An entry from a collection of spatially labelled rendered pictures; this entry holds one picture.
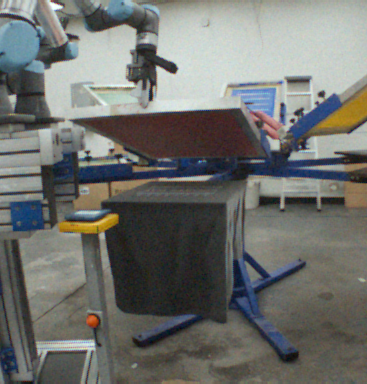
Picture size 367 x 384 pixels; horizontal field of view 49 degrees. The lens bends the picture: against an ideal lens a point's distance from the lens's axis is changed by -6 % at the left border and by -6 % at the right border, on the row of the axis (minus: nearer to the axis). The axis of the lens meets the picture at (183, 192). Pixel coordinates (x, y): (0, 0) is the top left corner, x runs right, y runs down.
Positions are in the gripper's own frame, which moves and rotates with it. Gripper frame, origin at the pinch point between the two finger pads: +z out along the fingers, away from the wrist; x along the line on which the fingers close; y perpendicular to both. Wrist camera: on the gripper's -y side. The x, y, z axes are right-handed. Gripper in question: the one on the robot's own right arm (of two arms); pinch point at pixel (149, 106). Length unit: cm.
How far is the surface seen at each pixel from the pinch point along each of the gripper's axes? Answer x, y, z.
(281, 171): -123, -32, 3
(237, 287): -160, -2, 74
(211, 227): -15.6, -17.2, 37.0
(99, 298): 8, 10, 59
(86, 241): 13.1, 12.2, 42.5
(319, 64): -432, -66, -191
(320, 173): -112, -54, 6
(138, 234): -15.4, 8.2, 40.0
